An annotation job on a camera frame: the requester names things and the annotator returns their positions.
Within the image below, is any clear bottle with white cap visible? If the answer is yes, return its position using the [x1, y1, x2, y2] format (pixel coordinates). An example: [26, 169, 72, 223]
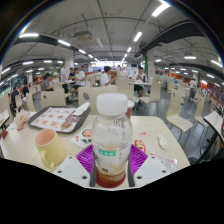
[90, 92, 134, 188]

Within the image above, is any group of cream chairs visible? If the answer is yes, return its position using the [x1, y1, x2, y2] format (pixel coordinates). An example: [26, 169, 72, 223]
[0, 71, 224, 134]

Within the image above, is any person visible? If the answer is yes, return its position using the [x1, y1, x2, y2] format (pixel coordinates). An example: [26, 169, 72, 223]
[71, 67, 87, 94]
[9, 85, 22, 109]
[40, 72, 55, 92]
[100, 65, 116, 88]
[133, 66, 148, 98]

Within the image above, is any crumpled white napkin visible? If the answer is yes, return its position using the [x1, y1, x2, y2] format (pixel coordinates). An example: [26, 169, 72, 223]
[71, 101, 91, 117]

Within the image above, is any colourful printed leaflet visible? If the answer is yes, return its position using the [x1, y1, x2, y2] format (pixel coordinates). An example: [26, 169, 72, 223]
[69, 123, 95, 149]

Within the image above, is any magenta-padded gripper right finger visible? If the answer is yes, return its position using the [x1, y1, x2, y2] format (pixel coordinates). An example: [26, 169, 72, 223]
[127, 143, 172, 188]

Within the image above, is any ceiling air unit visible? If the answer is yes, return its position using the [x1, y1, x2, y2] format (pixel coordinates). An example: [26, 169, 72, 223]
[73, 30, 93, 42]

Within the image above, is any dark food tray with liner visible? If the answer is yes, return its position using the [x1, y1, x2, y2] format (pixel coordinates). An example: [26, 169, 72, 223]
[27, 105, 92, 135]

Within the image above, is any neighbouring table with dark edge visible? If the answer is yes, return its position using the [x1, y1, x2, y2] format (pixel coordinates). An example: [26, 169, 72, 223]
[203, 110, 224, 144]

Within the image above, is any group of ceiling lights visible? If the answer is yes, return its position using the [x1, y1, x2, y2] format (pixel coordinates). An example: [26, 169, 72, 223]
[0, 1, 224, 84]

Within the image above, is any white tissue packet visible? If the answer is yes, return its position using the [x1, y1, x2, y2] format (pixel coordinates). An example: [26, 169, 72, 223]
[156, 132, 169, 150]

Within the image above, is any cream chair with round hole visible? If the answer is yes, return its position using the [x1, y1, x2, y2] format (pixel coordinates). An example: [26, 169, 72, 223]
[77, 84, 118, 116]

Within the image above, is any small red sauce packet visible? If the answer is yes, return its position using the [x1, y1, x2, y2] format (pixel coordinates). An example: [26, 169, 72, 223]
[133, 139, 147, 154]

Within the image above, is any yellow mug with pink inside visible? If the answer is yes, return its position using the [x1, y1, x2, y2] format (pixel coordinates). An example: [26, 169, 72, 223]
[34, 128, 68, 170]

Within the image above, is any neighbouring table with papers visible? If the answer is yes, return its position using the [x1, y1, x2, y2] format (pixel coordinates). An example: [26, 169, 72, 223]
[0, 109, 10, 129]

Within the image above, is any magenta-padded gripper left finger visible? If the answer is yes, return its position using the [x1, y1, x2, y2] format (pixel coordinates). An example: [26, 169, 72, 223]
[53, 143, 98, 188]

